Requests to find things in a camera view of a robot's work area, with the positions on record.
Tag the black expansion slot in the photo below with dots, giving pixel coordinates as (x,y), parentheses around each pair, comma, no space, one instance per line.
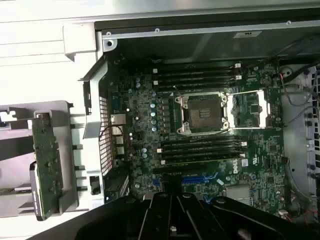
(180,170)

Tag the grey plastic parts rack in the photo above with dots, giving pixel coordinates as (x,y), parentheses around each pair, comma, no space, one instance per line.
(68,140)

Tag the silver chipset heatsink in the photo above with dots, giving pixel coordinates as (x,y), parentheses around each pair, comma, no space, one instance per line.
(238,193)

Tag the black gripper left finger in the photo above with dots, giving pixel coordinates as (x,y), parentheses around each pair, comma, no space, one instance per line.
(160,220)

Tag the green motherboard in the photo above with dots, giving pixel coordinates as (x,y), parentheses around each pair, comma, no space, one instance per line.
(140,112)

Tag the CPU socket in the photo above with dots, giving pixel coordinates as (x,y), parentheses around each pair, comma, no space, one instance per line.
(202,112)

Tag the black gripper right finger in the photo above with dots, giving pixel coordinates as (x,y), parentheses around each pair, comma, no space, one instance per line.
(192,220)

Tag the silver socket cover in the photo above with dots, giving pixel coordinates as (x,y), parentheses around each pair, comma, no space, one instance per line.
(261,107)

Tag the black and silver PC case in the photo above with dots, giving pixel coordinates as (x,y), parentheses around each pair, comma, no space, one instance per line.
(297,140)

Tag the blue expansion slot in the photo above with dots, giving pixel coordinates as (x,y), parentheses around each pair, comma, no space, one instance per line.
(197,180)

